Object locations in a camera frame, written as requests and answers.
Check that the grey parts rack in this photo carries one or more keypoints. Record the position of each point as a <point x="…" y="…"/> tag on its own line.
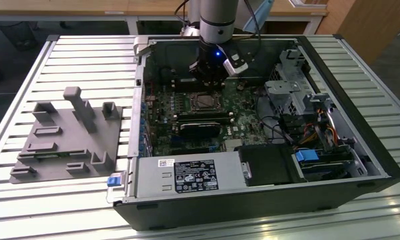
<point x="63" y="140"/>

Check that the silver topped CPU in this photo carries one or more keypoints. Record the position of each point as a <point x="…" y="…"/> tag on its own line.
<point x="207" y="101"/>

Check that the black open PC case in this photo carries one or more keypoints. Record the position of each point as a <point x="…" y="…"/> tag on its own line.
<point x="221" y="215"/>

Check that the blue case latch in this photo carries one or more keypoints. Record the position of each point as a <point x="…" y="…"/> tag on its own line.
<point x="114" y="181"/>

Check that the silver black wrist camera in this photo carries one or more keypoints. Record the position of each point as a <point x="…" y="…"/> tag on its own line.
<point x="235" y="63"/>

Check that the metal disk cage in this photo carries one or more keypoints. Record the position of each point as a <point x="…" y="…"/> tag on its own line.
<point x="282" y="87"/>

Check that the silver power supply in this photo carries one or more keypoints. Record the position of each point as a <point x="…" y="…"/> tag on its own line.
<point x="154" y="175"/>

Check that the white tray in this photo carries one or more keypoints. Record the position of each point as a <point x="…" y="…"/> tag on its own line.
<point x="308" y="2"/>

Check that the silver finned heat sink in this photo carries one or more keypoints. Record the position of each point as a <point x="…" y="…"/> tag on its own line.
<point x="234" y="145"/>

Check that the wooden cabinet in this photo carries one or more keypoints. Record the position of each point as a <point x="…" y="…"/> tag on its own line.
<point x="370" y="25"/>

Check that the graphics card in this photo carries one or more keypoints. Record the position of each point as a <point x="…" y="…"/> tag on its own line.
<point x="201" y="128"/>

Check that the blue expansion slot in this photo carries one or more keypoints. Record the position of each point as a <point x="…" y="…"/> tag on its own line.
<point x="214" y="148"/>

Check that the CPU socket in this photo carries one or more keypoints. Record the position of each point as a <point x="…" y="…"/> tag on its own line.
<point x="189" y="109"/>

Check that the black plastic shroud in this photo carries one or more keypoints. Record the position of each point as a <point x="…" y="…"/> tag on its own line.
<point x="270" y="165"/>

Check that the wooden desk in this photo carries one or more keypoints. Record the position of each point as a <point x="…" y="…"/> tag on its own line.
<point x="87" y="7"/>

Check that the black RAM slot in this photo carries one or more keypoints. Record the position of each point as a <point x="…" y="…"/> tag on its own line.
<point x="203" y="121"/>
<point x="203" y="116"/>
<point x="203" y="113"/>

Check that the green motherboard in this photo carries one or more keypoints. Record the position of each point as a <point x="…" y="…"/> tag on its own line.
<point x="243" y="125"/>

